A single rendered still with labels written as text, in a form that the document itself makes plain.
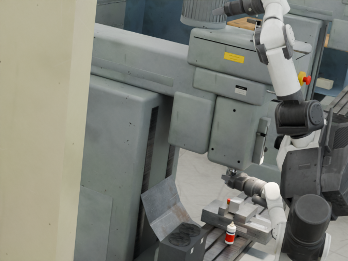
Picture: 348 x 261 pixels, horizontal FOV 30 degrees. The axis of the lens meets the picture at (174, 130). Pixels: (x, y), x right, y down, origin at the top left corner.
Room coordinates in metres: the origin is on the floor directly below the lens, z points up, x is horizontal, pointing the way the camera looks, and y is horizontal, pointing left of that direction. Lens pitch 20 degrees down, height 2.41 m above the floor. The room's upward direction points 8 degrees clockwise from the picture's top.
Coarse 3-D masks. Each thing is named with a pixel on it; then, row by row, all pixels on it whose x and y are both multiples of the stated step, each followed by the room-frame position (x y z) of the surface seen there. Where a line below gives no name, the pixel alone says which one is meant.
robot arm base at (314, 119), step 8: (280, 104) 2.25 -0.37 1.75; (312, 104) 2.16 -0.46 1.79; (320, 104) 2.20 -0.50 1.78; (304, 112) 2.14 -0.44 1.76; (312, 112) 2.15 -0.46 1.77; (320, 112) 2.18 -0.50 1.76; (304, 120) 2.14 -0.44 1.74; (312, 120) 2.14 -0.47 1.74; (320, 120) 2.17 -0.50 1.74; (280, 128) 2.20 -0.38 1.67; (288, 128) 2.18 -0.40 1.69; (296, 128) 2.16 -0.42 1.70; (304, 128) 2.14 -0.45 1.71; (312, 128) 2.14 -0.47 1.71; (320, 128) 2.19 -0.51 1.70
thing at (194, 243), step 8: (184, 224) 2.44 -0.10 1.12; (192, 224) 2.45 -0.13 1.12; (176, 232) 2.39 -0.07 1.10; (184, 232) 2.37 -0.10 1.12; (192, 232) 2.38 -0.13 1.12; (200, 232) 2.42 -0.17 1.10; (168, 240) 2.31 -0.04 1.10; (176, 240) 2.30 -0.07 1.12; (184, 240) 2.31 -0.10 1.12; (192, 240) 2.34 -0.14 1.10; (200, 240) 2.38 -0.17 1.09; (160, 248) 2.29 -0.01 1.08; (168, 248) 2.27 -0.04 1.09; (176, 248) 2.26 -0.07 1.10; (184, 248) 2.27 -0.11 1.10; (192, 248) 2.30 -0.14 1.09; (200, 248) 2.39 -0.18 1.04; (160, 256) 2.28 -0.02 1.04; (168, 256) 2.27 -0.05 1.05; (176, 256) 2.26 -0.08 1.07; (184, 256) 2.24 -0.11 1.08; (192, 256) 2.31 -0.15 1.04; (200, 256) 2.41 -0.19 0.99
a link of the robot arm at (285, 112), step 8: (280, 96) 2.19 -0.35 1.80; (288, 96) 2.18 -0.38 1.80; (296, 96) 2.18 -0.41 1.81; (288, 104) 2.22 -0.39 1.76; (296, 104) 2.19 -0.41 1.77; (304, 104) 2.17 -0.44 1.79; (280, 112) 2.22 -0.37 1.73; (288, 112) 2.19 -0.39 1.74; (296, 112) 2.17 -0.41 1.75; (280, 120) 2.21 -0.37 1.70; (288, 120) 2.19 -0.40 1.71; (296, 120) 2.17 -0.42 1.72
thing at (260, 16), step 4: (232, 0) 9.72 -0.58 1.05; (236, 0) 9.69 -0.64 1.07; (232, 16) 9.70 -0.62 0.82; (236, 16) 9.67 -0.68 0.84; (240, 16) 9.64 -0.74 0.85; (244, 16) 9.61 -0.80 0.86; (248, 16) 9.59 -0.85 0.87; (252, 16) 9.56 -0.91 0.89; (260, 16) 9.51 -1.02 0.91; (228, 20) 9.72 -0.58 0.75; (232, 20) 9.69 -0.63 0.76
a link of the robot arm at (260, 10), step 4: (252, 0) 2.50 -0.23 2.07; (256, 0) 2.49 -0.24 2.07; (260, 0) 2.49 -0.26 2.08; (284, 0) 2.47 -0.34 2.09; (252, 4) 2.49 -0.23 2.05; (256, 4) 2.48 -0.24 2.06; (260, 4) 2.48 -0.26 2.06; (284, 4) 2.47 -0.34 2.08; (256, 8) 2.49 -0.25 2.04; (260, 8) 2.48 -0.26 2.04; (284, 8) 2.47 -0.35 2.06; (288, 8) 2.48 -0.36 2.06; (260, 12) 2.50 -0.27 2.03; (264, 12) 2.50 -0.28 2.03; (284, 12) 2.47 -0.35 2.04
